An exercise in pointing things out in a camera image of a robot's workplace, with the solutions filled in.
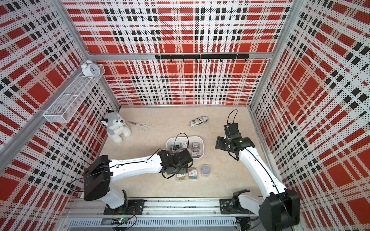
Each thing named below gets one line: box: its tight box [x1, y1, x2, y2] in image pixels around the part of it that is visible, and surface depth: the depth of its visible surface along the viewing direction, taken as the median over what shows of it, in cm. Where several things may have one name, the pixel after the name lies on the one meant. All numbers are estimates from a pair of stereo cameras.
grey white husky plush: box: [100, 108, 132, 145], surface depth 93 cm
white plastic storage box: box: [165, 136, 205, 160], surface depth 96 cm
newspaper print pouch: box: [188, 115, 209, 128], surface depth 110 cm
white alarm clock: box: [80, 60, 101, 77], surface depth 83 cm
